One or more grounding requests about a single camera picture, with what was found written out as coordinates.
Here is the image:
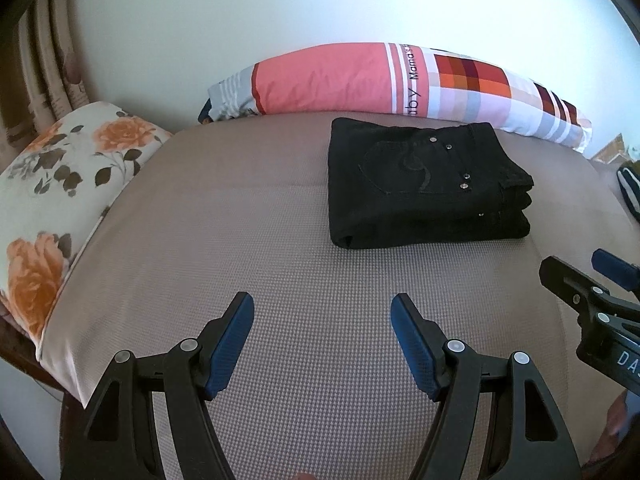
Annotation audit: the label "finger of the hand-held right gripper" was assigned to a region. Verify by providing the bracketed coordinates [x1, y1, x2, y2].
[591, 248, 640, 295]
[539, 256, 615, 323]

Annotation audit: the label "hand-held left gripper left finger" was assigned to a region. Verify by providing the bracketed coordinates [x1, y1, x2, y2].
[60, 291, 256, 480]

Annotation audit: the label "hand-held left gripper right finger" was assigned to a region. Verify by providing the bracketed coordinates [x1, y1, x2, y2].
[390, 292, 583, 480]

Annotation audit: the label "black pants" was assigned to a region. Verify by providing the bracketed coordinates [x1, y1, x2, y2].
[327, 117, 535, 250]

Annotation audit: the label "dark striped cloth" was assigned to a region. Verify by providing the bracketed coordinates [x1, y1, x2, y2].
[616, 160, 640, 218]

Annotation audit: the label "bed with beige sheet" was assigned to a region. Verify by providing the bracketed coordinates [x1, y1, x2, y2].
[37, 110, 640, 480]

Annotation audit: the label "floral pillow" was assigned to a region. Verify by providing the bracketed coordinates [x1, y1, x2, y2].
[0, 101, 173, 351]

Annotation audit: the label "pink checked bolster pillow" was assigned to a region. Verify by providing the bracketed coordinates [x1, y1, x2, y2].
[197, 42, 594, 153]

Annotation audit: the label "brown striped curtain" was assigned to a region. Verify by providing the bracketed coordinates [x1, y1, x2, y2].
[0, 0, 96, 151]

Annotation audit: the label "dark wooden bed frame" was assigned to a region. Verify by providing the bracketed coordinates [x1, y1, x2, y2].
[0, 305, 81, 411]

